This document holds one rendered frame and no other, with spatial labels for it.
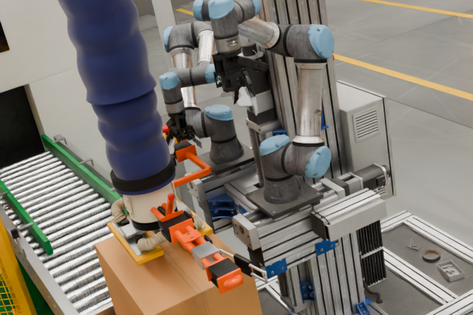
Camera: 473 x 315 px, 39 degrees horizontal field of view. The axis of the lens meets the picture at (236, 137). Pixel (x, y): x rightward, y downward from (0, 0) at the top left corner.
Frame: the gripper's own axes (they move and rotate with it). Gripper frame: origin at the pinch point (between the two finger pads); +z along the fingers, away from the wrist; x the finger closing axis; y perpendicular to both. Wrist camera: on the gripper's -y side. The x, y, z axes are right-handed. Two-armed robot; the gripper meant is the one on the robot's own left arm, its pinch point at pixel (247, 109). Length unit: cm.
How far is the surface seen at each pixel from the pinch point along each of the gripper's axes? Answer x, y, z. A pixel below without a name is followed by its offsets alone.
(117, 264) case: -40, 46, 58
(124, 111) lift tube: -23.2, 32.3, -4.1
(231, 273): 31, 27, 32
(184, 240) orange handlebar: 3.7, 30.6, 32.6
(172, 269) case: -22, 30, 58
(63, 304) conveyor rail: -84, 67, 93
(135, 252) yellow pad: -21, 42, 45
